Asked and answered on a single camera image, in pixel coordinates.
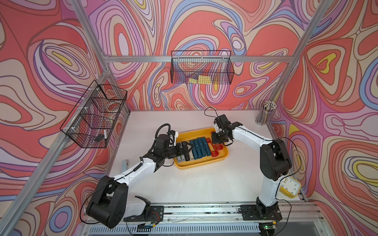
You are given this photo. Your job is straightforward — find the aluminium rail base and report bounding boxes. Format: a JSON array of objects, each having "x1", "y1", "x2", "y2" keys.
[{"x1": 74, "y1": 202, "x2": 332, "y2": 236}]

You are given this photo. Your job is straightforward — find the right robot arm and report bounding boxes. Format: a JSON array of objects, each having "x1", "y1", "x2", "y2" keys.
[{"x1": 211, "y1": 115, "x2": 292, "y2": 208}]

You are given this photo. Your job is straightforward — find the black wire basket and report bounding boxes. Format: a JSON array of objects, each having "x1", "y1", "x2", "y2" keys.
[
  {"x1": 60, "y1": 81, "x2": 128, "y2": 148},
  {"x1": 170, "y1": 49, "x2": 235, "y2": 85}
]

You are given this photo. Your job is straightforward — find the teal pruning pliers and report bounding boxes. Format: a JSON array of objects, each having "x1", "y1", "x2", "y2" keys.
[{"x1": 190, "y1": 140, "x2": 198, "y2": 160}]

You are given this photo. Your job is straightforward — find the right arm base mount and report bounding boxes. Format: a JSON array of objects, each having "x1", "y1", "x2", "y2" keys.
[{"x1": 238, "y1": 197, "x2": 283, "y2": 222}]

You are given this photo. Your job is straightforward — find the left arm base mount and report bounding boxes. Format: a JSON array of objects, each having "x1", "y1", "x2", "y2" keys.
[{"x1": 124, "y1": 196, "x2": 164, "y2": 223}]

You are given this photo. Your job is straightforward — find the yellow dial object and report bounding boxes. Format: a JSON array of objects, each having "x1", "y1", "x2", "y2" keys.
[{"x1": 279, "y1": 177, "x2": 302, "y2": 198}]

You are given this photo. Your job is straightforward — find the beige pruning pliers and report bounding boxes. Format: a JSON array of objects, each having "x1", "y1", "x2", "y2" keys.
[{"x1": 189, "y1": 150, "x2": 195, "y2": 161}]

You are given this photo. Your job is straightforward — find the red pruning pliers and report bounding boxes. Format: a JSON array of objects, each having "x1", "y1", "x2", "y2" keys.
[
  {"x1": 206, "y1": 138, "x2": 219, "y2": 157},
  {"x1": 214, "y1": 144, "x2": 224, "y2": 151}
]

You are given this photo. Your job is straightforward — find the black wire basket left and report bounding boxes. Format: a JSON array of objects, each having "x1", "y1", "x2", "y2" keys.
[{"x1": 60, "y1": 81, "x2": 128, "y2": 148}]

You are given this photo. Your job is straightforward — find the yellow storage tray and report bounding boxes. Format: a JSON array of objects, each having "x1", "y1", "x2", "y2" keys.
[{"x1": 174, "y1": 128, "x2": 229, "y2": 170}]

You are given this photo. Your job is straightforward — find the black wire basket back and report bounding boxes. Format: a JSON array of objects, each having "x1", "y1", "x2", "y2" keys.
[{"x1": 170, "y1": 49, "x2": 235, "y2": 85}]

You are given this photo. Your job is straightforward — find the aluminium frame post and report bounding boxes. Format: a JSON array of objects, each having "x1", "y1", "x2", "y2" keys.
[{"x1": 69, "y1": 0, "x2": 131, "y2": 114}]

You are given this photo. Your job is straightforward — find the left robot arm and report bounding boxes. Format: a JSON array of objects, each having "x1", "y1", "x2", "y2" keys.
[{"x1": 85, "y1": 134, "x2": 194, "y2": 229}]

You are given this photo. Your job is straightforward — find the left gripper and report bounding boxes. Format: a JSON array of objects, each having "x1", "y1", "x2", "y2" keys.
[{"x1": 162, "y1": 142, "x2": 194, "y2": 160}]

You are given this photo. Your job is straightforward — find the yellow sticky notes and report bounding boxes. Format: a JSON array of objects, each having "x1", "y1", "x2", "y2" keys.
[{"x1": 188, "y1": 75, "x2": 212, "y2": 85}]

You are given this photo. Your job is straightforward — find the cup of metal rods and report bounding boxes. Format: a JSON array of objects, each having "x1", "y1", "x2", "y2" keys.
[{"x1": 255, "y1": 100, "x2": 277, "y2": 125}]

